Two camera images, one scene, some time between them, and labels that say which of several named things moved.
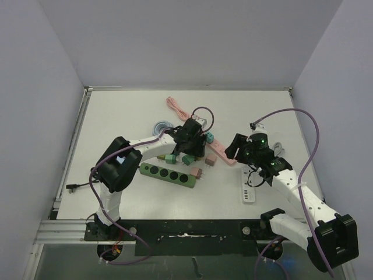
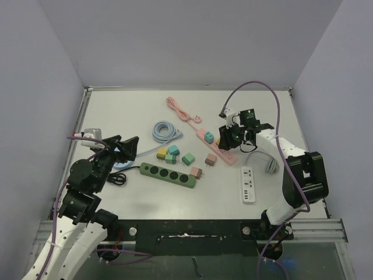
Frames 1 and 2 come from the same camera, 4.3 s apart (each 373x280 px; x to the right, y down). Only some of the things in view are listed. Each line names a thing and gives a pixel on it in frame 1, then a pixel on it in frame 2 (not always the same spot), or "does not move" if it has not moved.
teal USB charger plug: [210, 137] does not move
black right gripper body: [238, 149] → [226, 138]
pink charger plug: [196, 172] does not move
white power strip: [248, 185] does not move
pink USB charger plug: [210, 160] does not move
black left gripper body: [195, 145] → [122, 156]
